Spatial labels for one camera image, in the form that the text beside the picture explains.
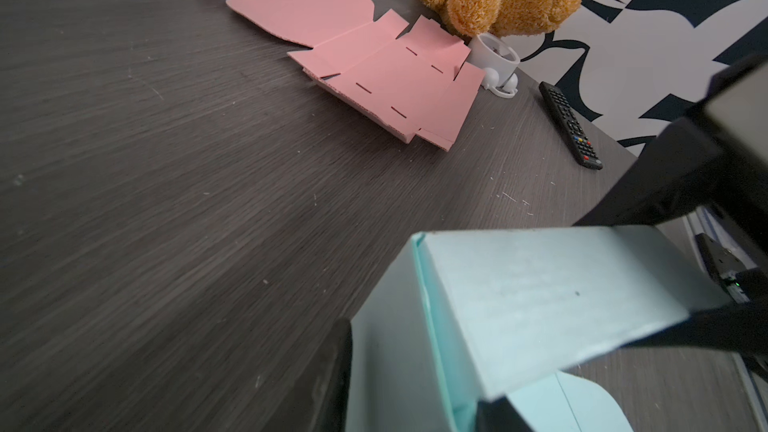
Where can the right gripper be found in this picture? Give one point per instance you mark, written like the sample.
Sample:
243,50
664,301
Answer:
714,155

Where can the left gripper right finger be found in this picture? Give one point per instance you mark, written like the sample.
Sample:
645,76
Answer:
499,416

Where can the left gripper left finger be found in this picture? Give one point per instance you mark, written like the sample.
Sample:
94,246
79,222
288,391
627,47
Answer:
318,399

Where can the light blue paper box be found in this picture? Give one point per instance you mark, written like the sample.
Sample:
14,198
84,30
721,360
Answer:
461,319

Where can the pink flat paper box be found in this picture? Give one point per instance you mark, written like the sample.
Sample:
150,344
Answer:
412,79

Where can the black remote control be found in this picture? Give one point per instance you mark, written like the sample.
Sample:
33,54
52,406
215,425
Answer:
564,118

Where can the white alarm clock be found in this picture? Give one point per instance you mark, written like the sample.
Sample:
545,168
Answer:
499,63

